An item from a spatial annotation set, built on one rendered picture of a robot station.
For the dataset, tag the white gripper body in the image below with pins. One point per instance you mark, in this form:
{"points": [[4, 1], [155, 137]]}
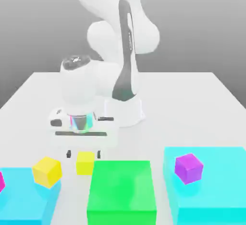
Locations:
{"points": [[82, 141]]}

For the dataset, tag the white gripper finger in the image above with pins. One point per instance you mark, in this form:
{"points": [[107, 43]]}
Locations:
{"points": [[68, 154], [98, 154]]}

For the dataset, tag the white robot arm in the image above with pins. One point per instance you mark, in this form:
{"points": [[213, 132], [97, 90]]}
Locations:
{"points": [[107, 36]]}

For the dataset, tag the small yellow cube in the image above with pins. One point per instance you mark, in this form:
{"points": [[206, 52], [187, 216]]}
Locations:
{"points": [[47, 172], [84, 163]]}

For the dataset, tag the small magenta cube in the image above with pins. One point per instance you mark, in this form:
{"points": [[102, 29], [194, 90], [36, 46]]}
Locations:
{"points": [[1, 182]]}

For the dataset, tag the small purple cube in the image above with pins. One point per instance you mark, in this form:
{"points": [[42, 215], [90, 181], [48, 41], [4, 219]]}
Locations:
{"points": [[189, 169]]}

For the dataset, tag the large green box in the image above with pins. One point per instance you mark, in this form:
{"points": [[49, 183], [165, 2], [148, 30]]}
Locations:
{"points": [[121, 192]]}

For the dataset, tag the large sky blue box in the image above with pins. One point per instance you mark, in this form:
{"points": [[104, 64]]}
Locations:
{"points": [[21, 202]]}

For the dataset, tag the large cyan box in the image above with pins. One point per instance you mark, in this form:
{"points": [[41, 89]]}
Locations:
{"points": [[217, 196]]}

